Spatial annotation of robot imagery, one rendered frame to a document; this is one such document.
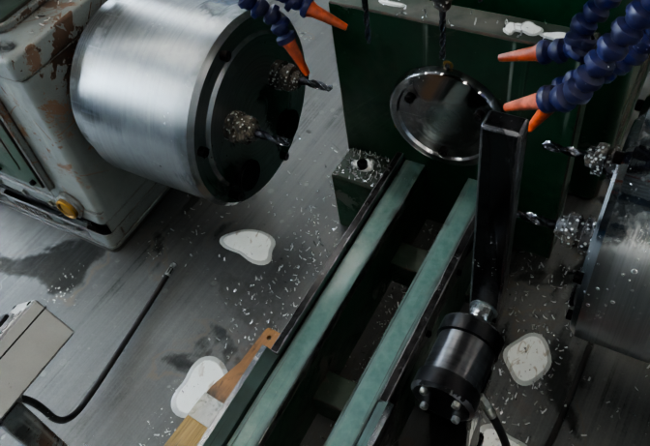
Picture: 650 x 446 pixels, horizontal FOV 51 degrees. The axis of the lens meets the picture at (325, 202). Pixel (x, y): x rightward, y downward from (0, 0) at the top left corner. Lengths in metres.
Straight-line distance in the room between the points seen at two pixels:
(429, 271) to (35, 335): 0.43
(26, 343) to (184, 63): 0.33
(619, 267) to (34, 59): 0.67
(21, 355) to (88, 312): 0.36
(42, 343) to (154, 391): 0.27
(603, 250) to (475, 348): 0.14
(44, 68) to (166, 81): 0.18
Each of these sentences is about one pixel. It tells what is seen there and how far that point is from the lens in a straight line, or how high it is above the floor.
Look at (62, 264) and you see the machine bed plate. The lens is 1.12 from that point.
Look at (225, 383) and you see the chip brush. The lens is 0.90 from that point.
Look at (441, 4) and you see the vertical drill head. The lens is 0.61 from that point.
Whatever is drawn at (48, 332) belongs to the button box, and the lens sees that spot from 0.70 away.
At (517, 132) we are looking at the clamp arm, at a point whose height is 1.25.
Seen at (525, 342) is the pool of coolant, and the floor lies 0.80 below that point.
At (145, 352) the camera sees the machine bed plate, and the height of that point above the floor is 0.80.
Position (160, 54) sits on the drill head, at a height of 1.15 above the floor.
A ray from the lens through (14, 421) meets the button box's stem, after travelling 0.75.
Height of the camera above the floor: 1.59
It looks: 49 degrees down
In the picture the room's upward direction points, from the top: 11 degrees counter-clockwise
